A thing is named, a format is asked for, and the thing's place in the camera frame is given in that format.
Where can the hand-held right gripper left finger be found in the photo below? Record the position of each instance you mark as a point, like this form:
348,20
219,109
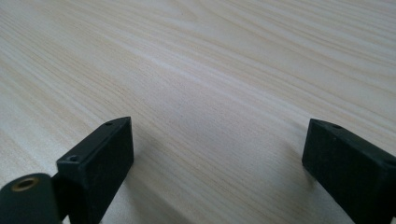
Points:
99,168

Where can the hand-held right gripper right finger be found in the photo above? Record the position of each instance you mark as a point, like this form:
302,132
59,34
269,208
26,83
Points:
351,174

